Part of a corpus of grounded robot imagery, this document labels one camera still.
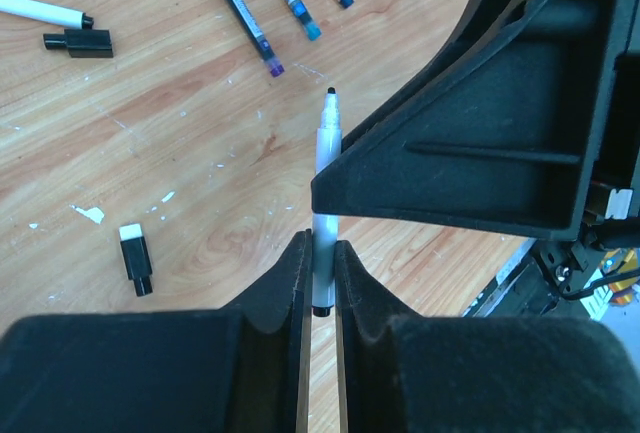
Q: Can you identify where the small black white cap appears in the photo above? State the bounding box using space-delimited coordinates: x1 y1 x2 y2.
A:
118 223 153 297

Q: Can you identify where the black pen cap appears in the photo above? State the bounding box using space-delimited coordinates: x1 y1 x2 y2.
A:
43 29 114 58

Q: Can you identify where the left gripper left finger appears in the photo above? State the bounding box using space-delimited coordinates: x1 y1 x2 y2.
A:
1 231 312 432

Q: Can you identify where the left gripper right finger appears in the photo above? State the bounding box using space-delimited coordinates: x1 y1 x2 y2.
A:
334 241 639 432

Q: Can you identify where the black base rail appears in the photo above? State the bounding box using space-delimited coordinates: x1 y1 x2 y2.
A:
463 239 639 321

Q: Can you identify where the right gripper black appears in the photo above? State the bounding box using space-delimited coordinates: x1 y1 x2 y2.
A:
311 0 639 251

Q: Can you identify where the white pen black end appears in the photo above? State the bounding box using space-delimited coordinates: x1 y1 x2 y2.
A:
0 0 94 29

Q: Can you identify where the purple gel pen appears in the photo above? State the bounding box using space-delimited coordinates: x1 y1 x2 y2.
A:
225 0 284 77

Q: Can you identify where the white thin pen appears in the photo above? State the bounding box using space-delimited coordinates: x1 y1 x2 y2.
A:
312 87 342 318

